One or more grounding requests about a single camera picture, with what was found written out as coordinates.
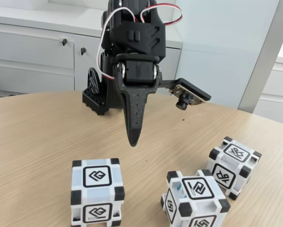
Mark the white cube with zigzag glyph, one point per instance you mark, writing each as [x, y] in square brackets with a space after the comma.
[198, 189]

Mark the white cube with looped glyph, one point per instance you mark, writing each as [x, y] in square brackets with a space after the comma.
[235, 153]

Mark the small black cabinet key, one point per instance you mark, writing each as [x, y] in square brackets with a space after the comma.
[64, 42]
[83, 50]

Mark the white cube with arrowhead glyph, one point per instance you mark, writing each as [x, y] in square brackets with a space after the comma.
[96, 191]

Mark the white cabinet with drawers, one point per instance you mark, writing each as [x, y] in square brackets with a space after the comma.
[25, 59]

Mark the grey metal post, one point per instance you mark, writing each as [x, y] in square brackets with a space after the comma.
[261, 59]

